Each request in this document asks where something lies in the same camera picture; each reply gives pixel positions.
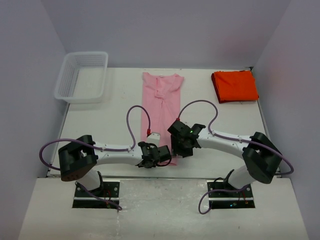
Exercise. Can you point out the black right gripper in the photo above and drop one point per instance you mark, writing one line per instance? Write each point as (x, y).
(176, 150)

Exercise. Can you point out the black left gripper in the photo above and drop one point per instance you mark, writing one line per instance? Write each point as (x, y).
(151, 145)

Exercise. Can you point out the pink t shirt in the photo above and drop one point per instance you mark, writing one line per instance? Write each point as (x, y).
(161, 97)

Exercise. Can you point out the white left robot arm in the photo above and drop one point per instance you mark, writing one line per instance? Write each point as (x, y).
(78, 158)

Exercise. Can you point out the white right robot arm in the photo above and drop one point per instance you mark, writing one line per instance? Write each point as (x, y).
(261, 158)

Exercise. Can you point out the orange folded t shirt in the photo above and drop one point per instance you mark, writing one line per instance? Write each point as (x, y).
(236, 86)

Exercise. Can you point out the white plastic basket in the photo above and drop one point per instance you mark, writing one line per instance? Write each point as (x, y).
(82, 77)

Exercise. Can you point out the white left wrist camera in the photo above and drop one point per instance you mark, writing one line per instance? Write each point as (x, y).
(154, 138)

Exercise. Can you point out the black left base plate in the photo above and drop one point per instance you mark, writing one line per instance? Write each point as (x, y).
(110, 191)

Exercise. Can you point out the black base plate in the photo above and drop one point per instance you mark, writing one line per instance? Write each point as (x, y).
(110, 191)
(232, 200)

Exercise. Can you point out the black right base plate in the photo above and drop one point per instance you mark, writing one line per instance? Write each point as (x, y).
(232, 200)

